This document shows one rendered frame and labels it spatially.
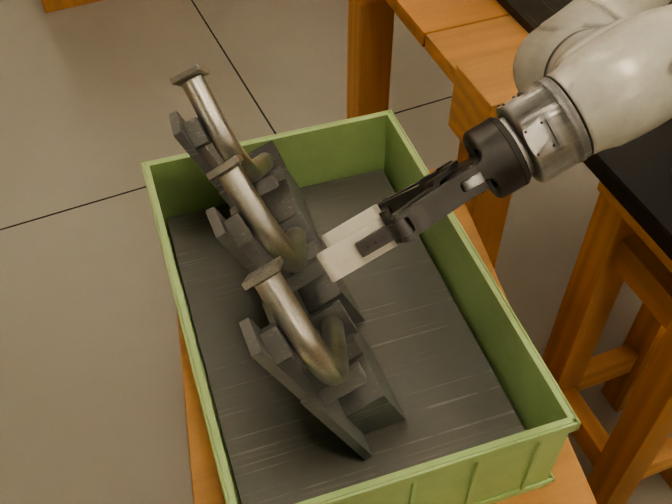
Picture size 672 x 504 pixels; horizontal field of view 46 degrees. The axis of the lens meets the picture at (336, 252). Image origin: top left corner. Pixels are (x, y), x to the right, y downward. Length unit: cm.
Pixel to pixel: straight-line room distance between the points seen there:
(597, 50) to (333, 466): 59
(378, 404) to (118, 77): 232
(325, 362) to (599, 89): 37
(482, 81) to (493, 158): 77
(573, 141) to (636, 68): 8
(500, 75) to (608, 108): 78
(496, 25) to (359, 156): 50
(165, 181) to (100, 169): 148
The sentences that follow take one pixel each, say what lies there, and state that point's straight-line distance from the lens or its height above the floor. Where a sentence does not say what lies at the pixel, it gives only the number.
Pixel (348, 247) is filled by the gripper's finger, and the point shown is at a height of 125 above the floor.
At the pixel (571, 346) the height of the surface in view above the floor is 42.
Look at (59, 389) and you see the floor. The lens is 222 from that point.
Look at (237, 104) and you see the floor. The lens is 293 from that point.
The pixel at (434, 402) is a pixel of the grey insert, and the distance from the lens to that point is 110.
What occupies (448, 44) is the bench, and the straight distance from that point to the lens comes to 164.
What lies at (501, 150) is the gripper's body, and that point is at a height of 129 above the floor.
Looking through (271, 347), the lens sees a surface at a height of 113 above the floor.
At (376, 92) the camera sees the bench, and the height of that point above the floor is 49.
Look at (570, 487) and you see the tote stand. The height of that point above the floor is 79.
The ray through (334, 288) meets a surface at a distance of 110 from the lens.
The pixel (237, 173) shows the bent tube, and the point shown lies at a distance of 90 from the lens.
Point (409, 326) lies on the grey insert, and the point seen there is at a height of 85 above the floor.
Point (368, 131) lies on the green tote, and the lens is 133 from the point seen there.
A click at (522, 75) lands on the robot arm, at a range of 94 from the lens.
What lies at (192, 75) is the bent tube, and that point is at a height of 118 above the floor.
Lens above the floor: 178
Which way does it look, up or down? 48 degrees down
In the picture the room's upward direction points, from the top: straight up
